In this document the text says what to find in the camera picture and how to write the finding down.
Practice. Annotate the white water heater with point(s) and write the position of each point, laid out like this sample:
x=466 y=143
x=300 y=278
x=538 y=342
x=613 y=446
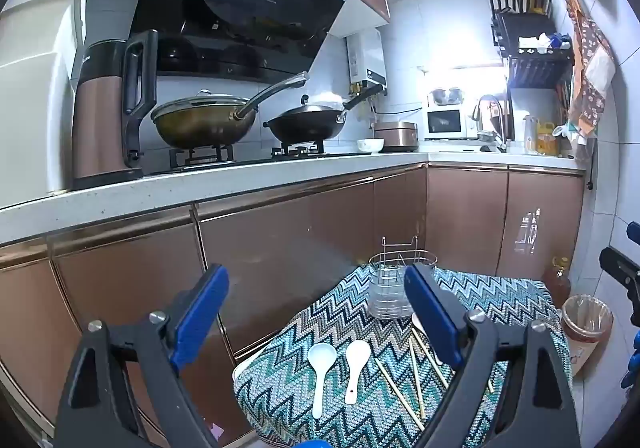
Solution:
x=367 y=57

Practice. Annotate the brown rice cooker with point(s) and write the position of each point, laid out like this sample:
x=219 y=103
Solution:
x=397 y=135

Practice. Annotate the yellow bottle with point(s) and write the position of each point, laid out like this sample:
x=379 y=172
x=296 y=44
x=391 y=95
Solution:
x=547 y=140

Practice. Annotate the black wok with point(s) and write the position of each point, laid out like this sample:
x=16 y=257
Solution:
x=305 y=125

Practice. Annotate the black dish rack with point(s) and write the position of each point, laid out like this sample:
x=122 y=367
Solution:
x=535 y=67

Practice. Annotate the white ceramic spoon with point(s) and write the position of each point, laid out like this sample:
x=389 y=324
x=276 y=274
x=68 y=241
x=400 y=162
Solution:
x=357 y=355
x=320 y=358

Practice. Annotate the brown kitchen base cabinets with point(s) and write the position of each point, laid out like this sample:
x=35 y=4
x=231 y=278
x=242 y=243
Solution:
x=275 y=238

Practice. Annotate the brown floral apron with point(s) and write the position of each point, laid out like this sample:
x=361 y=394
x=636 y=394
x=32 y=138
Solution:
x=592 y=67

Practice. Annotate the black gas stove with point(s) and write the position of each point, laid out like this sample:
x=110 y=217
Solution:
x=250 y=158

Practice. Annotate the pink spoon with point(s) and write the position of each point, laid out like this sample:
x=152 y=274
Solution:
x=418 y=323

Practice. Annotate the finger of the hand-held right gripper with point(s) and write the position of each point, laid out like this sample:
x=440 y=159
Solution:
x=633 y=233
x=620 y=268

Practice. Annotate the person's right hand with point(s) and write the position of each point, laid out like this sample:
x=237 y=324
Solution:
x=631 y=363

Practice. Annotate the white bottle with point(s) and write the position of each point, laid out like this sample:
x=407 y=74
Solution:
x=530 y=135

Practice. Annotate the white microwave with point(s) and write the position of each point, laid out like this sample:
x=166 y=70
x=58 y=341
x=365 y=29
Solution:
x=445 y=122

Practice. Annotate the bronze wok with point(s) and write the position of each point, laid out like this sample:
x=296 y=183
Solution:
x=200 y=132

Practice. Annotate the brown electric kettle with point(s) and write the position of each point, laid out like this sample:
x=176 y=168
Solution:
x=97 y=127

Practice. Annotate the zigzag patterned cloth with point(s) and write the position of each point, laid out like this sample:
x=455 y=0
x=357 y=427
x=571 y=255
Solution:
x=310 y=323

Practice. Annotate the cooking oil bottle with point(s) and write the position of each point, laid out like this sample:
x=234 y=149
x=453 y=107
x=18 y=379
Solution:
x=557 y=285

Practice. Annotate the white bowl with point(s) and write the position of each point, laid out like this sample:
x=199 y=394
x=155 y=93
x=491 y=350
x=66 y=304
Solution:
x=370 y=145

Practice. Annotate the blue cloth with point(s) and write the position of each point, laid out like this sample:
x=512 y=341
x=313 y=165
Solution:
x=561 y=41

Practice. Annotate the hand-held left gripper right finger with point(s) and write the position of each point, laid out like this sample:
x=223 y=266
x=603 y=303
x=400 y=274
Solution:
x=430 y=313

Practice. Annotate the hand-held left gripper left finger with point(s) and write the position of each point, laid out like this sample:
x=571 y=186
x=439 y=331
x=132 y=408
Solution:
x=200 y=313

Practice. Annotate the glass wok lid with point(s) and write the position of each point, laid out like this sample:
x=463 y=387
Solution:
x=200 y=105

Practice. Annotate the black range hood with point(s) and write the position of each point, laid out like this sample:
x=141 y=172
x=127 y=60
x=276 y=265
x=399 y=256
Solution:
x=240 y=2

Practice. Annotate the steel faucet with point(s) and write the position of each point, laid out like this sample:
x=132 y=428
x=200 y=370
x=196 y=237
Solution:
x=495 y=112

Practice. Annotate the trash bin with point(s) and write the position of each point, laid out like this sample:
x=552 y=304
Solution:
x=587 y=328

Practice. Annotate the black wok lid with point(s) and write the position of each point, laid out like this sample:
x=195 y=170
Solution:
x=310 y=106

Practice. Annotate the steel bowls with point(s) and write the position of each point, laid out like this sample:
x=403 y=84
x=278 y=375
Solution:
x=446 y=96

